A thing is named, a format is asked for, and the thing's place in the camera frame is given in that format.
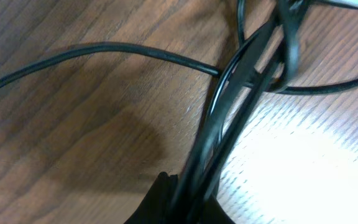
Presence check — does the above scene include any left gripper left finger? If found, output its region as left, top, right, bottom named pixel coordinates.
left=124, top=172, right=178, bottom=224

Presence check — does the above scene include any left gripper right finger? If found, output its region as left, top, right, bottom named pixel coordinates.
left=198, top=184, right=235, bottom=224

